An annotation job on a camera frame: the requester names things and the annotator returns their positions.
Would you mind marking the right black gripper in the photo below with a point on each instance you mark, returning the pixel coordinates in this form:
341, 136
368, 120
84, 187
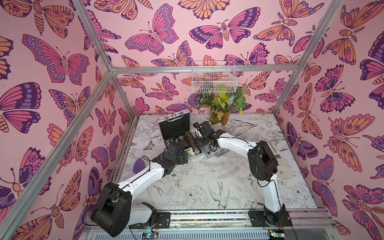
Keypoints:
197, 132

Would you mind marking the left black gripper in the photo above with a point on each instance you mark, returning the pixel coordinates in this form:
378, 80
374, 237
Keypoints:
181, 160

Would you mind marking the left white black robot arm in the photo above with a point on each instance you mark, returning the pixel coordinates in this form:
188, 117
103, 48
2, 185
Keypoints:
117, 207

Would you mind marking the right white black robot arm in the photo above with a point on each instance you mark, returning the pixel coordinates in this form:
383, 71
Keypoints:
263, 163

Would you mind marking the black orange chip stack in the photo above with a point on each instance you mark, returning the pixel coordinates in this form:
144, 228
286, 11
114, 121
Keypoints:
191, 140

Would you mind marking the yellow blue card deck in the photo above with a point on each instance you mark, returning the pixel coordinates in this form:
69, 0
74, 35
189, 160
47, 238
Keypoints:
190, 152

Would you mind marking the potted green plant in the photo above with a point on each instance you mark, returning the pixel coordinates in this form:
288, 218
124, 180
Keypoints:
222, 104

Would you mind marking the purple egg-shaped object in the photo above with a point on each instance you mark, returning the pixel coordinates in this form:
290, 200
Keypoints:
139, 165

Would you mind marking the white wire basket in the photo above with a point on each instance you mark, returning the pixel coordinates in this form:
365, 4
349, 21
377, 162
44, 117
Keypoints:
214, 79

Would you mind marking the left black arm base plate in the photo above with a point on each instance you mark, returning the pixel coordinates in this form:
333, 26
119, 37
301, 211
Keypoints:
162, 220

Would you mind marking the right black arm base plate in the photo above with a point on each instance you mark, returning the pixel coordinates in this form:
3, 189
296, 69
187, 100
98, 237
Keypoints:
269, 219

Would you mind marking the aluminium front rail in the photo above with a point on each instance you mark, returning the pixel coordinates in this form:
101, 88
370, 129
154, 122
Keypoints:
301, 218

